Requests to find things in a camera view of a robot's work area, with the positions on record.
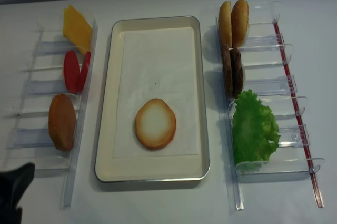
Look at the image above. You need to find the red tomato slice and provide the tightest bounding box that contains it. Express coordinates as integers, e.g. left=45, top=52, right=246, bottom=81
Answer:
left=63, top=50, right=80, bottom=94
left=77, top=51, right=91, bottom=92

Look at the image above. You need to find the brown meat patty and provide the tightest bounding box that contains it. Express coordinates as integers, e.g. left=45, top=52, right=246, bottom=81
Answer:
left=221, top=45, right=233, bottom=98
left=230, top=48, right=244, bottom=99

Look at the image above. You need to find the red tomato slice right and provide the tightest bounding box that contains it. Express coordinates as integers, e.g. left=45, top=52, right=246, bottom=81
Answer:
left=77, top=51, right=91, bottom=92

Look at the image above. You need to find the bun half right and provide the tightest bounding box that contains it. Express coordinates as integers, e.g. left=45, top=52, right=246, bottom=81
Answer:
left=231, top=0, right=249, bottom=47

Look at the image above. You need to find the toasted bread slice white face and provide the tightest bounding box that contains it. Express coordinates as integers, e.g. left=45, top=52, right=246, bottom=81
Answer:
left=135, top=98, right=176, bottom=150

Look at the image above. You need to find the clear acrylic rack right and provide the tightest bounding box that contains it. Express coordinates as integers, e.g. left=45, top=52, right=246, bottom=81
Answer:
left=214, top=1, right=324, bottom=210

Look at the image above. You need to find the red rail strip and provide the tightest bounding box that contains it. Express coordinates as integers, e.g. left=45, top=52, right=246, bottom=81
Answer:
left=273, top=20, right=324, bottom=208

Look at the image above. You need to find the brown meat patty rear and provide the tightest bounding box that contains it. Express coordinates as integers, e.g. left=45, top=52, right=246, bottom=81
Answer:
left=221, top=45, right=233, bottom=98

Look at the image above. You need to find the clear acrylic rack left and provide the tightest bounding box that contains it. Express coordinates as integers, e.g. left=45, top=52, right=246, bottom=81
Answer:
left=1, top=20, right=94, bottom=208

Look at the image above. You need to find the green lettuce leaf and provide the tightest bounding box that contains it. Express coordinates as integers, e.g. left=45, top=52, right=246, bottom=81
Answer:
left=232, top=90, right=281, bottom=164

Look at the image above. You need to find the cream metal tray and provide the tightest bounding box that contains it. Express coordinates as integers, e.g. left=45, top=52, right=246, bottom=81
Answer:
left=95, top=16, right=210, bottom=183

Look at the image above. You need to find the bun half left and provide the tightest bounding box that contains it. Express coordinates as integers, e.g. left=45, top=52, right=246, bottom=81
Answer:
left=218, top=1, right=232, bottom=48

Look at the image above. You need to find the clear acrylic rack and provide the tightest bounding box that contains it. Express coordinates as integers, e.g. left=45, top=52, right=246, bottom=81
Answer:
left=214, top=1, right=324, bottom=210
left=1, top=20, right=94, bottom=208

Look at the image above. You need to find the bun half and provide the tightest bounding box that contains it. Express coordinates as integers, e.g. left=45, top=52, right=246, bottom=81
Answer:
left=218, top=1, right=232, bottom=48
left=231, top=0, right=249, bottom=47

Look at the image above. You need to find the yellow cheese slice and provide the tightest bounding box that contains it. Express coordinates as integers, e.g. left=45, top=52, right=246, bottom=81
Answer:
left=63, top=5, right=92, bottom=55

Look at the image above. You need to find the brown meat patty front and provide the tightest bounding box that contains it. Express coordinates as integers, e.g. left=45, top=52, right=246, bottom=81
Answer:
left=230, top=48, right=244, bottom=99

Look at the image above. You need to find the red tomato slice left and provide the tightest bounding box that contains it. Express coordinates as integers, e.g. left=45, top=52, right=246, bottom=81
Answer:
left=63, top=50, right=80, bottom=94

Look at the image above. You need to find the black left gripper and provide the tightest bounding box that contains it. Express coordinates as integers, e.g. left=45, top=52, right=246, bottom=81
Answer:
left=1, top=162, right=35, bottom=223

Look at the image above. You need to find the toasted bread slice brown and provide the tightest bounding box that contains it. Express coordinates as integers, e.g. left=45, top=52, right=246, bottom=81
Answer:
left=48, top=94, right=76, bottom=151

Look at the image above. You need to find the white paper liner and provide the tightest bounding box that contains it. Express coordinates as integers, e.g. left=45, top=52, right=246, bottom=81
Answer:
left=113, top=27, right=200, bottom=158

